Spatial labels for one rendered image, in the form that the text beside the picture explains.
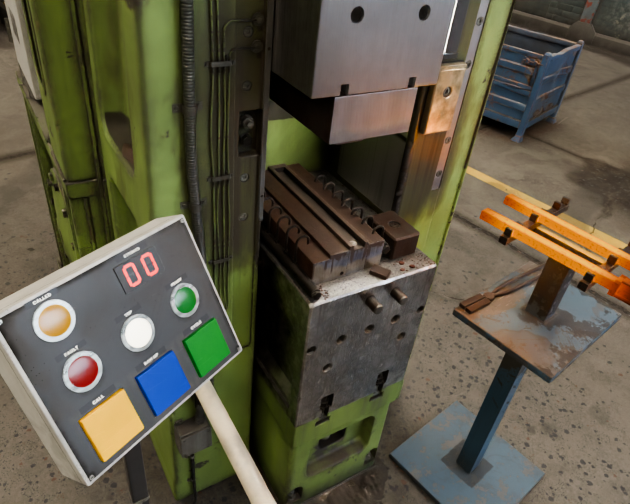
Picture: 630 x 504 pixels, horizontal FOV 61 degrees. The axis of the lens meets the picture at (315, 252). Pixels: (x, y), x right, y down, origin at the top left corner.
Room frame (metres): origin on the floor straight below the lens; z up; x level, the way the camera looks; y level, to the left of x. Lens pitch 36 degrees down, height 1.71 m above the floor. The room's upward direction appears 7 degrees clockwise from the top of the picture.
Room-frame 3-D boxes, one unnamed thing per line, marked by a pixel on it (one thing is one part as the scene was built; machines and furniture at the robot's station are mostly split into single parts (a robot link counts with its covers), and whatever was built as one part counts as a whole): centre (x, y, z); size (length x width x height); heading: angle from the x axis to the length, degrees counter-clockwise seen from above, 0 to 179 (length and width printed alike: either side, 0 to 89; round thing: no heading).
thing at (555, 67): (4.90, -1.34, 0.36); 1.20 x 0.80 x 0.72; 52
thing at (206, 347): (0.64, 0.17, 1.01); 0.07 x 0.05 x 0.07; 150
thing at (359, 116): (1.18, 0.04, 1.32); 0.42 x 0.20 x 0.10; 35
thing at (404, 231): (1.16, -0.19, 0.95); 0.12 x 0.08 x 0.06; 35
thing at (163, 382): (0.55, 0.22, 1.01); 0.07 x 0.05 x 0.07; 150
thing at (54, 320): (0.51, 0.34, 1.16); 0.05 x 0.03 x 0.04; 125
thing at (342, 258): (1.18, 0.04, 0.96); 0.42 x 0.20 x 0.09; 35
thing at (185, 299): (0.66, 0.21, 1.09); 0.05 x 0.03 x 0.04; 125
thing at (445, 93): (1.30, -0.26, 1.27); 0.09 x 0.02 x 0.17; 125
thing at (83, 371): (0.49, 0.31, 1.09); 0.05 x 0.03 x 0.04; 125
